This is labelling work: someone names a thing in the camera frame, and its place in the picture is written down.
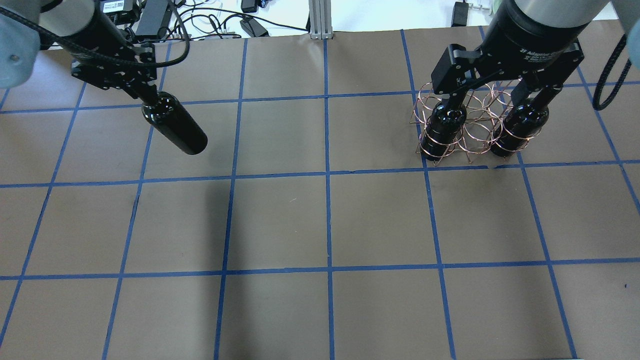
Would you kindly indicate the copper wire wine basket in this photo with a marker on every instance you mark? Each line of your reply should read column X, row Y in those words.
column 487, row 111

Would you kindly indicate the dark wine bottle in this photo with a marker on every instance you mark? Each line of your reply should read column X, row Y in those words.
column 520, row 125
column 169, row 117

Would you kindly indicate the black power adapter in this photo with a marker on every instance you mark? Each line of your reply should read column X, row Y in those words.
column 253, row 28

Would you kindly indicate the dark wine bottle far slot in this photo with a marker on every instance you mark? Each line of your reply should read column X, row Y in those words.
column 441, row 131

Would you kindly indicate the aluminium frame post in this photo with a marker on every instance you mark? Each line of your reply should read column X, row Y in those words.
column 320, row 17

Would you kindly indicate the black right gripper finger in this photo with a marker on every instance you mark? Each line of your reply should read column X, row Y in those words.
column 537, row 98
column 457, row 95

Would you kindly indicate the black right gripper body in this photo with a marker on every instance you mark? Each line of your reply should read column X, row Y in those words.
column 537, row 36

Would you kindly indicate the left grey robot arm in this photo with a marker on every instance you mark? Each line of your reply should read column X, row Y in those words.
column 20, row 41

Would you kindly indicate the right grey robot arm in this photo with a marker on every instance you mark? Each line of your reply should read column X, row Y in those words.
column 535, row 41

